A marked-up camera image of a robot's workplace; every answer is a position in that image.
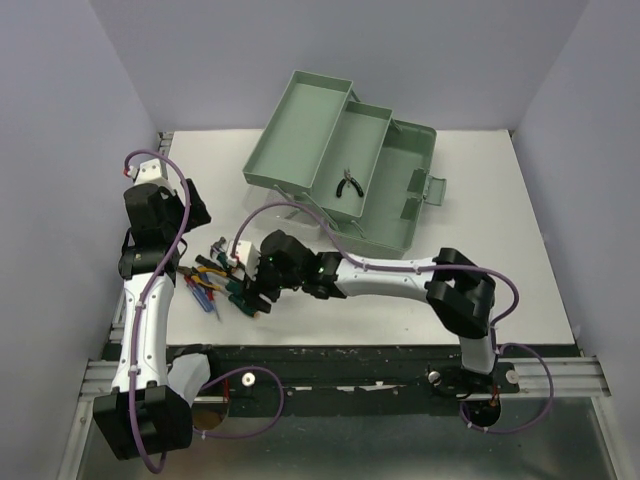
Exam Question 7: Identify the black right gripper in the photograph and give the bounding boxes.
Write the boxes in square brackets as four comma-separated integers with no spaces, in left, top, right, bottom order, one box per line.
[236,252,304,316]

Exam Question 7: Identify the small black pliers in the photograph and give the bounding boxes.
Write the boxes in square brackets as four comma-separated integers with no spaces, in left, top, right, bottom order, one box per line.
[336,169,364,198]

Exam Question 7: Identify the green plastic tool box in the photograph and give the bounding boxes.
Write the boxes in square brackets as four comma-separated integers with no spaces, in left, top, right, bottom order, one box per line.
[243,71,447,259]

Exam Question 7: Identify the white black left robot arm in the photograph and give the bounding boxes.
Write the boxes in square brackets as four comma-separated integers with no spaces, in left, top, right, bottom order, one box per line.
[93,181,222,460]

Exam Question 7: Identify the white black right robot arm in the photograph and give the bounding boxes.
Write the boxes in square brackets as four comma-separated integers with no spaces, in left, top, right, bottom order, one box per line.
[229,230,497,392]

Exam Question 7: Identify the black T-handle wrench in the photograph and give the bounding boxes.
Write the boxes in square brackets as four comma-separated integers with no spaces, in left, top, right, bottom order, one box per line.
[195,255,234,272]

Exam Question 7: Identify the green handled hammer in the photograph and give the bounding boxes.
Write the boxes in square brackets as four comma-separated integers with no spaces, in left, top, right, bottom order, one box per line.
[209,236,227,259]

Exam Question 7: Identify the yellow handled pliers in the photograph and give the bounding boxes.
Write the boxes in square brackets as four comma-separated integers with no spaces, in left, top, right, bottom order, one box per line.
[177,266,231,291]

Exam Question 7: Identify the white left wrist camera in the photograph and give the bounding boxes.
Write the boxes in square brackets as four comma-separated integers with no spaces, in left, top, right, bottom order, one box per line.
[127,159,172,190]

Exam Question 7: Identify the red handled thin screwdriver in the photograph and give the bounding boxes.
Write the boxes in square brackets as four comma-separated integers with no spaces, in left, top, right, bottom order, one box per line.
[193,280,221,321]

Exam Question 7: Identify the blue handled screwdriver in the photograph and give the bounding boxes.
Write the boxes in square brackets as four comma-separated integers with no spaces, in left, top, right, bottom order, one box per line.
[185,277,213,313]

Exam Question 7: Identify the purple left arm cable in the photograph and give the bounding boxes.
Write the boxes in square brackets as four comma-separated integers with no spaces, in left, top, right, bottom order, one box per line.
[122,148,286,474]

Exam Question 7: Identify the black mounting base rail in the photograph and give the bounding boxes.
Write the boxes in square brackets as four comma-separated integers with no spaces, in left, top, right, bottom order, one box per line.
[164,342,584,419]

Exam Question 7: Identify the aluminium extrusion frame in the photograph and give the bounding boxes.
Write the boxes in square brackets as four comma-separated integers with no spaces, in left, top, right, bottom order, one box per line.
[79,130,174,401]

